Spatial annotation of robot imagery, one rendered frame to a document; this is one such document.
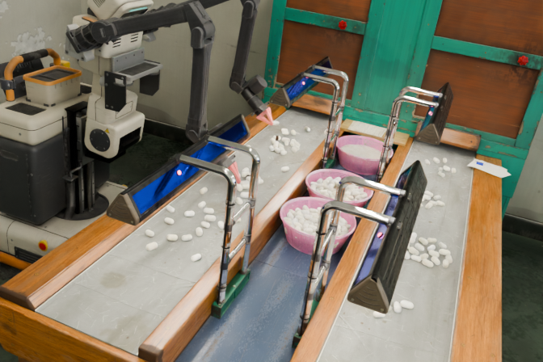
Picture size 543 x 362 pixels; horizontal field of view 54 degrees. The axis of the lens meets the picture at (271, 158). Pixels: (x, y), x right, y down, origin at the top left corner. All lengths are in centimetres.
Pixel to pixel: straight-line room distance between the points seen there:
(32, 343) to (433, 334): 103
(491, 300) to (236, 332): 74
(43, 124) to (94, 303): 113
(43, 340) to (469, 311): 113
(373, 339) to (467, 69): 155
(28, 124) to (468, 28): 195
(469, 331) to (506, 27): 149
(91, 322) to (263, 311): 47
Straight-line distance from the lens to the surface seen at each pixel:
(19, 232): 266
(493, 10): 262
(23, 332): 153
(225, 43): 378
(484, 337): 157
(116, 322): 143
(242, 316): 155
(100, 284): 154
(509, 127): 273
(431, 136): 192
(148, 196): 125
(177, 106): 408
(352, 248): 173
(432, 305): 165
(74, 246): 164
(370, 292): 105
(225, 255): 142
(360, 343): 145
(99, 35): 205
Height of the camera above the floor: 170
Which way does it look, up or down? 25 degrees down
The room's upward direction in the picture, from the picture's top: 8 degrees clockwise
